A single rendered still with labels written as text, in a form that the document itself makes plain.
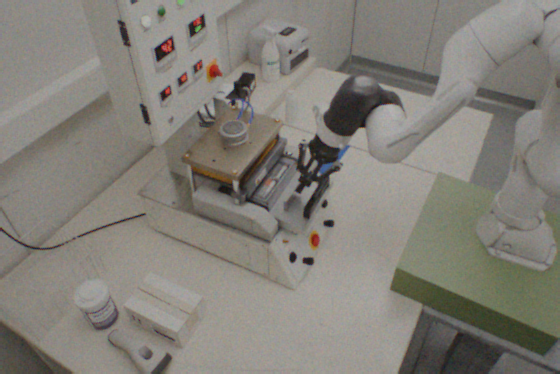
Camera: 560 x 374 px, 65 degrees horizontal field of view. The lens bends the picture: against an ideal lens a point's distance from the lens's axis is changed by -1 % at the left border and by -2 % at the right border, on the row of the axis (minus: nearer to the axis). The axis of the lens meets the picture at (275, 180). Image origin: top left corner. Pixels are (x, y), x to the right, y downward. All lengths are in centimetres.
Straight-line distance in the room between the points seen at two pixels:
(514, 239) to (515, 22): 64
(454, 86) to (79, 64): 111
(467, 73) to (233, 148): 63
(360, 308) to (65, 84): 108
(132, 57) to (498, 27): 77
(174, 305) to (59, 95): 70
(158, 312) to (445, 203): 92
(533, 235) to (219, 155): 88
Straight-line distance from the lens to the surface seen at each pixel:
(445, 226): 144
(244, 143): 127
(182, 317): 125
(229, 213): 125
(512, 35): 98
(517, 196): 131
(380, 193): 166
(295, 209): 127
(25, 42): 144
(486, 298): 134
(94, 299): 129
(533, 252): 143
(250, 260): 136
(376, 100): 103
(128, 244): 156
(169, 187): 144
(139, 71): 111
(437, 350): 220
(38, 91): 149
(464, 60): 98
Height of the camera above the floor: 191
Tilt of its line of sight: 44 degrees down
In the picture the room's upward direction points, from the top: 2 degrees counter-clockwise
